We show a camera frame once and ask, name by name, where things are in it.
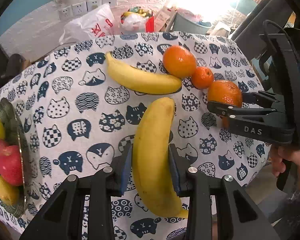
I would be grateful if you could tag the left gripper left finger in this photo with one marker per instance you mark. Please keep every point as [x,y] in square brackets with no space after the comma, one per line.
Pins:
[61,217]

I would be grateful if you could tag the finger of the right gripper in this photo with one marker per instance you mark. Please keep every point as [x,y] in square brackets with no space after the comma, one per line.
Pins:
[260,98]
[246,114]

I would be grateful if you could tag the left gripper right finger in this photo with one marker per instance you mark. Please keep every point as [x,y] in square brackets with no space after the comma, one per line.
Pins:
[238,217]

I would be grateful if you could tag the medium orange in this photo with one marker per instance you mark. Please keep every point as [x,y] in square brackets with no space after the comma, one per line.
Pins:
[225,91]

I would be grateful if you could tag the small tangerine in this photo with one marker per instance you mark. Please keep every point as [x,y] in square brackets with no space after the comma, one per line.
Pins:
[202,78]
[225,122]

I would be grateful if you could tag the large orange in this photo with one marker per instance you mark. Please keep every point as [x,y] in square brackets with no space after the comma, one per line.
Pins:
[179,62]

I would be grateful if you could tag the large red apple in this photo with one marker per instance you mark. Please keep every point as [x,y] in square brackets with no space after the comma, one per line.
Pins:
[10,165]

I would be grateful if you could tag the long yellow banana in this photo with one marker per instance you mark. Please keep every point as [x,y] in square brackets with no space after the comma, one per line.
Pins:
[140,80]

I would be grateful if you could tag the small yellow banana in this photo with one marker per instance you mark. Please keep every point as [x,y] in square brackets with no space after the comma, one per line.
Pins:
[150,165]

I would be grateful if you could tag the person right hand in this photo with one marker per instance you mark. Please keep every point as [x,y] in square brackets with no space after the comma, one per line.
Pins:
[288,153]

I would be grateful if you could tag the grey bin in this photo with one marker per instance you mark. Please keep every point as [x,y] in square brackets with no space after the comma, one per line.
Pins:
[182,24]

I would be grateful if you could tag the cat pattern tablecloth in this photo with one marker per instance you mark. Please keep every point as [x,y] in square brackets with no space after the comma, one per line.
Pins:
[76,119]

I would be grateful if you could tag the red white bag of items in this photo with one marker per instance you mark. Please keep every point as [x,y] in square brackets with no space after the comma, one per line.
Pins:
[137,20]

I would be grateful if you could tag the green glass fruit plate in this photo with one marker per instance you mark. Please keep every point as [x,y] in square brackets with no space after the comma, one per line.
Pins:
[15,136]

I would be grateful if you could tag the white plastic shopping bag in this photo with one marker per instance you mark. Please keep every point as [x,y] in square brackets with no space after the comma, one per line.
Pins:
[96,23]

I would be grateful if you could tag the black speaker on box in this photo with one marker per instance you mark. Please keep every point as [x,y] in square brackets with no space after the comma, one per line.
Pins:
[16,64]

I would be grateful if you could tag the white wall socket strip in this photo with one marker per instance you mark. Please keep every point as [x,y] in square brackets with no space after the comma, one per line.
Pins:
[81,8]

